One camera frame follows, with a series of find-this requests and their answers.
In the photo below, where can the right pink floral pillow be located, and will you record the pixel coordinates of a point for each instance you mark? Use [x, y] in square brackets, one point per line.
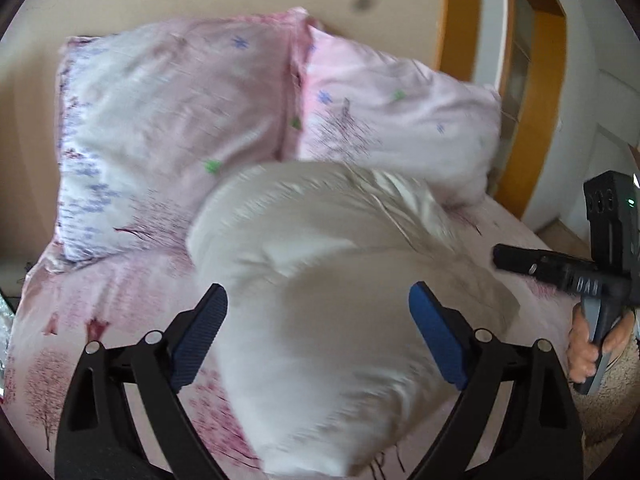
[368, 108]

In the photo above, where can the pink floral bed sheet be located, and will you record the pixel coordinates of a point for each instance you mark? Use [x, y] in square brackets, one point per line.
[118, 299]

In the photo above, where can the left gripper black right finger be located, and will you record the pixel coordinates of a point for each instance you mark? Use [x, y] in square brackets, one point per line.
[514, 417]

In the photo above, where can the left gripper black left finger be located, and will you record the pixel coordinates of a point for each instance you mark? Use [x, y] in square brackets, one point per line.
[122, 417]

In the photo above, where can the pink floral pillow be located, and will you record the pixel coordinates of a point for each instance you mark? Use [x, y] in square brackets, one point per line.
[152, 118]
[368, 108]

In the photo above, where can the person's right hand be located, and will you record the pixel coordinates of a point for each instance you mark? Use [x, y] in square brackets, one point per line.
[582, 355]

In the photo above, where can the left pink floral pillow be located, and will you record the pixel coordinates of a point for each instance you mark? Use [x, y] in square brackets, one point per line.
[152, 118]

